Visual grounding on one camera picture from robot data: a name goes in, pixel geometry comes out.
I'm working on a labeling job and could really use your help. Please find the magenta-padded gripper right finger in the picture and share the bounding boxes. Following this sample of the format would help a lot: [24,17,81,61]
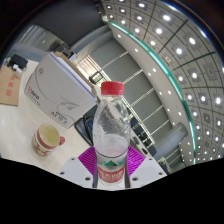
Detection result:
[126,145,168,188]

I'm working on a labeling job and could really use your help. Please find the small black device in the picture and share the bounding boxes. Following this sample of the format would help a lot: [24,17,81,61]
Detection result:
[7,53,28,73]

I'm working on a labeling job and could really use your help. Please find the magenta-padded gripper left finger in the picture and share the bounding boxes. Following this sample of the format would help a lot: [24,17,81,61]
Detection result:
[58,145,98,189]

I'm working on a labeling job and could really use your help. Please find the red floral ceramic mug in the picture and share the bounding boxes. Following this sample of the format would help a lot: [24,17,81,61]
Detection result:
[31,122,66,157]

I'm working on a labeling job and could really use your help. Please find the row of black chairs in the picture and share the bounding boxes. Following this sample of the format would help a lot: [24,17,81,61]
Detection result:
[129,113,161,158]

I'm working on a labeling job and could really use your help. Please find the round ceiling lights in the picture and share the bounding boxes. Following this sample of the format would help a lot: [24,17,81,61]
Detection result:
[99,0,224,161]

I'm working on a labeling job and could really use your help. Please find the clear red-capped water bottle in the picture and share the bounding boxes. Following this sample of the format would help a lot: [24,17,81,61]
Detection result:
[92,80,132,189]

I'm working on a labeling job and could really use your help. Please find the brown paper envelope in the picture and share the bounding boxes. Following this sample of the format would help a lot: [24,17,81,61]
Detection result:
[0,64,22,107]

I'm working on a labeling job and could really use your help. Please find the white paper ream box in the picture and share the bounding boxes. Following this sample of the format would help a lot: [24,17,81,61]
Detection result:
[23,51,101,129]

